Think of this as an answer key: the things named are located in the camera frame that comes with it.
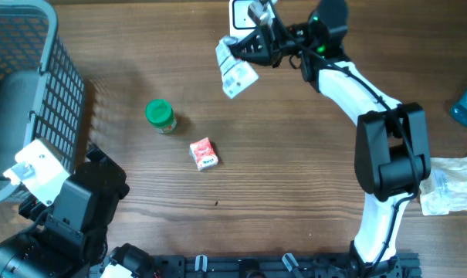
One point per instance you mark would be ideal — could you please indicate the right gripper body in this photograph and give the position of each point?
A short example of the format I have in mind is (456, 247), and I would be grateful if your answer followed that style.
(284, 42)

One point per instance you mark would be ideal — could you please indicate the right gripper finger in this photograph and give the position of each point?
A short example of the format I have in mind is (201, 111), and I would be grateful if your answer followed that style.
(255, 40)
(262, 57)

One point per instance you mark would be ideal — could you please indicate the black red snack packet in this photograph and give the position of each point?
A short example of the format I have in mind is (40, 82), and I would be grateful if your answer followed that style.
(237, 75)

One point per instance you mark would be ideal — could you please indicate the red white packet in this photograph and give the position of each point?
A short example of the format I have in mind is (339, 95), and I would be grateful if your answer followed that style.
(203, 154)

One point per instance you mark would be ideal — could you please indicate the green lid jar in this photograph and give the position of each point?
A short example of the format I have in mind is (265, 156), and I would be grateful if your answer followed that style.
(161, 116)

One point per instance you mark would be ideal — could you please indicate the beige PanTree snack pouch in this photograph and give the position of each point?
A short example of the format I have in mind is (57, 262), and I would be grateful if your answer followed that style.
(445, 190)

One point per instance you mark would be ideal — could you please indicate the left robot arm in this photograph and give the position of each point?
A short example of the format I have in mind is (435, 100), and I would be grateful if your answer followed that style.
(69, 237)

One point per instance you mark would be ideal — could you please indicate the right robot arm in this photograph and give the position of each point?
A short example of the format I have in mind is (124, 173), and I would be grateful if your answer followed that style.
(391, 155)

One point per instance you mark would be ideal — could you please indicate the white barcode scanner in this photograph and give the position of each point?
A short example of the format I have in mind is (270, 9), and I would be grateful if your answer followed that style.
(240, 23)

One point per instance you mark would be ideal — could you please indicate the grey plastic mesh basket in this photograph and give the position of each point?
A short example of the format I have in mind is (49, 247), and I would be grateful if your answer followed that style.
(42, 93)

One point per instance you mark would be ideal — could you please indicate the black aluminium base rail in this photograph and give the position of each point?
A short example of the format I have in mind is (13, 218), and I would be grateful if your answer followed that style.
(264, 266)

